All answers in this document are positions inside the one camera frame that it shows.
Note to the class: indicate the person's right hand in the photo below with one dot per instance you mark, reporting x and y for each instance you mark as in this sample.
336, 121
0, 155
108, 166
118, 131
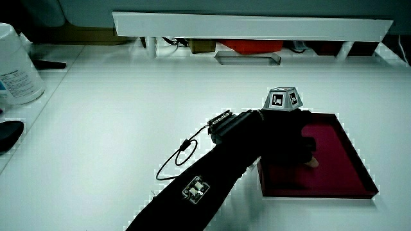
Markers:
282, 134

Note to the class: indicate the dark red square plate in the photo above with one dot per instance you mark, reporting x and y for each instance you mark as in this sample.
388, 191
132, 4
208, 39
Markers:
340, 167

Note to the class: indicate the person's right forearm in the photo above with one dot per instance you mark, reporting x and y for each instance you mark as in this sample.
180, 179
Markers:
212, 167

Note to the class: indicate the clear rectangular tray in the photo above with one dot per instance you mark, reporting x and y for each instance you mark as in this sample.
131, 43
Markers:
276, 59

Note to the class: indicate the red flat object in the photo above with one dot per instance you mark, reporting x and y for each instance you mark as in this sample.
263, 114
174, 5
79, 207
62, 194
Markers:
253, 46

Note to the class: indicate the white raised shelf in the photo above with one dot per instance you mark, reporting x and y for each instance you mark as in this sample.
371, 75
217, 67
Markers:
244, 27

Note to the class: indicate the small brown box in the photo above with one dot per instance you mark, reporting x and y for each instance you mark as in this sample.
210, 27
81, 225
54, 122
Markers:
201, 46

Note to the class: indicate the brown cardboard box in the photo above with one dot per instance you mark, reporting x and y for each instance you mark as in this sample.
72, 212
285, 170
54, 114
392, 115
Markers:
86, 37

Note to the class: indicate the black flat stand base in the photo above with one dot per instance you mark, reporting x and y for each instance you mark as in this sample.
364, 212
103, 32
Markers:
48, 65

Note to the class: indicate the white labelled plastic tub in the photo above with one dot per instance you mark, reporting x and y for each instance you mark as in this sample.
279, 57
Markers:
17, 70

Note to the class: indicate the black rounded object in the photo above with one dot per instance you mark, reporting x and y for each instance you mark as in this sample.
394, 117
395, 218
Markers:
9, 133

